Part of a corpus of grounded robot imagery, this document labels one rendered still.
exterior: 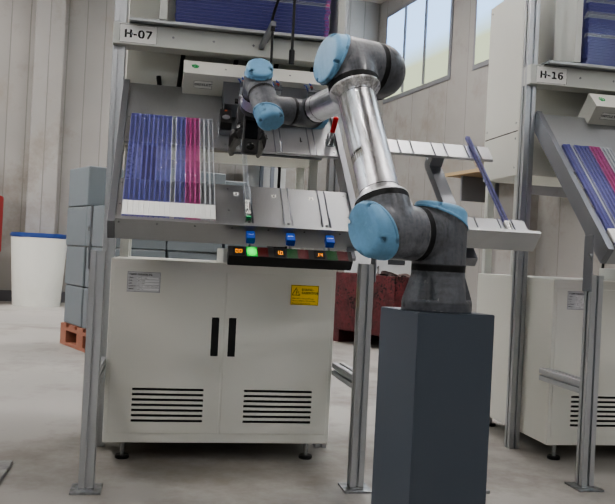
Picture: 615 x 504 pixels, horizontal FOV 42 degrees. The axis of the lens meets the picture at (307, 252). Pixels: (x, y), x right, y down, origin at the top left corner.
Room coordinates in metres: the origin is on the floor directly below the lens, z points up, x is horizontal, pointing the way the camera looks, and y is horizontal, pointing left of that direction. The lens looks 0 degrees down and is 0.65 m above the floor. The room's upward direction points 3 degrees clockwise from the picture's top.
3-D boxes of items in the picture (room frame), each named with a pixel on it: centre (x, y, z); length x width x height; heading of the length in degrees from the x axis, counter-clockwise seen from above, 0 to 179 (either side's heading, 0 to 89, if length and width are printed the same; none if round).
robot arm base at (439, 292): (1.73, -0.28, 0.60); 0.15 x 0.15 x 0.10
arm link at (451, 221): (1.73, -0.28, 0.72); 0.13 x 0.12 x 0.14; 122
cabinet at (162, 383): (2.81, 0.31, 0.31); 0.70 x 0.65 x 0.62; 101
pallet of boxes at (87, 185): (5.31, 0.90, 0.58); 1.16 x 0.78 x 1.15; 124
